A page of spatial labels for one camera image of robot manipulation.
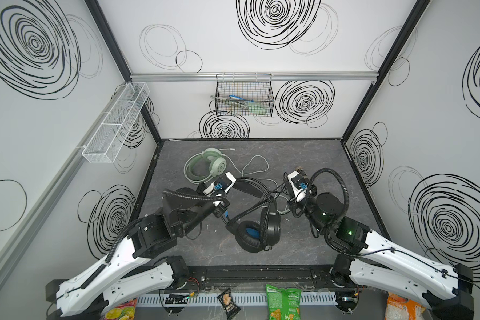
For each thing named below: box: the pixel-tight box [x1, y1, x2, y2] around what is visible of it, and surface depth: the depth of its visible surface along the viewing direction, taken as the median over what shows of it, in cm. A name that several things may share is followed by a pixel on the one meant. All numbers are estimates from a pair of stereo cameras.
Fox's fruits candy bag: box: [100, 297, 138, 320], surface depth 65 cm
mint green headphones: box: [183, 147, 228, 184], surface depth 107 cm
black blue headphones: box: [225, 176, 282, 254], surface depth 56 cm
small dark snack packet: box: [216, 288, 241, 320], surface depth 69 cm
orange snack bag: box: [384, 292, 426, 320], surface depth 66 cm
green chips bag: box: [265, 284, 302, 320], surface depth 67 cm
